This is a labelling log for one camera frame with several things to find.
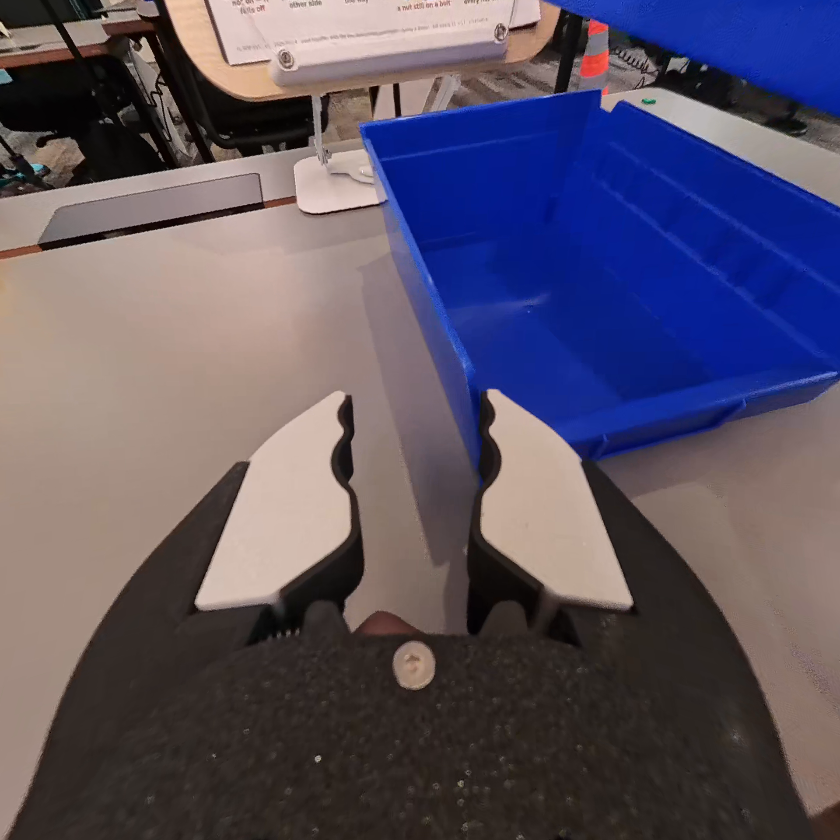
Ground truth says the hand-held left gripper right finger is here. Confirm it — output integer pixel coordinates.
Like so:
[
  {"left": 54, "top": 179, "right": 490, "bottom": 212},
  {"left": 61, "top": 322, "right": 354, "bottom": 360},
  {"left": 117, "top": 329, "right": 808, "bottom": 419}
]
[{"left": 469, "top": 389, "right": 635, "bottom": 636}]

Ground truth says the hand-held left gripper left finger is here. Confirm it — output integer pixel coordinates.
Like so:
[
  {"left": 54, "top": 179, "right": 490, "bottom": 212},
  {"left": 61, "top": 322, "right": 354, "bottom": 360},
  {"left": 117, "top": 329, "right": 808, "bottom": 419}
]
[{"left": 196, "top": 392, "right": 364, "bottom": 635}]

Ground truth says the blue divided storage bin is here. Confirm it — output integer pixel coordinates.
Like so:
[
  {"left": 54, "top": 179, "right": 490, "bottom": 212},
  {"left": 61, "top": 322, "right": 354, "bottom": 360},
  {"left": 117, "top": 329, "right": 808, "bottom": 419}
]
[{"left": 558, "top": 0, "right": 840, "bottom": 116}]

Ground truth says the person's left hand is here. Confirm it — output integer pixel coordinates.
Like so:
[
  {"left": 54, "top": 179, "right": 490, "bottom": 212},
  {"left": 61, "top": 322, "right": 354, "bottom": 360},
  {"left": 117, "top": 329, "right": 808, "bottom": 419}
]
[{"left": 355, "top": 609, "right": 424, "bottom": 639}]

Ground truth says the dark flat tablet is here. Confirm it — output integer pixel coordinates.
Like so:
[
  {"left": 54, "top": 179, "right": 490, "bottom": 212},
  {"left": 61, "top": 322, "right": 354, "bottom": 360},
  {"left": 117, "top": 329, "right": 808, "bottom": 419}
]
[{"left": 37, "top": 174, "right": 263, "bottom": 250}]

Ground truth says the white document stand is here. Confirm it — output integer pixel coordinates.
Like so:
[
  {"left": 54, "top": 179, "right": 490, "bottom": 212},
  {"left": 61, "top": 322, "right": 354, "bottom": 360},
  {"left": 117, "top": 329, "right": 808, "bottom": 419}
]
[{"left": 293, "top": 90, "right": 389, "bottom": 215}]

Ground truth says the black office chair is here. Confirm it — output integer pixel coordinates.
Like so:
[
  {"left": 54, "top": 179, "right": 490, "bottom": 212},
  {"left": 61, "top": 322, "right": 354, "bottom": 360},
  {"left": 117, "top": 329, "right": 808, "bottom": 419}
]
[{"left": 132, "top": 27, "right": 319, "bottom": 158}]

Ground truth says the orange striped traffic cone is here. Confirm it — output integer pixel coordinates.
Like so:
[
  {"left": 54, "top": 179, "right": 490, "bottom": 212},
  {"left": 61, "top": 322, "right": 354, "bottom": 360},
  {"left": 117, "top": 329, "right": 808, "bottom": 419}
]
[{"left": 582, "top": 20, "right": 613, "bottom": 80}]

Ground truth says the instruction sheet on stand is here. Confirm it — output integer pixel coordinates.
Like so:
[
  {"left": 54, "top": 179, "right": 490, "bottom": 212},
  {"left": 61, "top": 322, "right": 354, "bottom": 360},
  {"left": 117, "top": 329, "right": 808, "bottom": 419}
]
[{"left": 164, "top": 0, "right": 563, "bottom": 103}]

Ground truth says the white instruction board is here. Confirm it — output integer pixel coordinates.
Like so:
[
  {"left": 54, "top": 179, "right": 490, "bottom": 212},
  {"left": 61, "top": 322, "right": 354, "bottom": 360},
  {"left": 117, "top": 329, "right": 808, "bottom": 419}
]
[{"left": 204, "top": 0, "right": 542, "bottom": 90}]

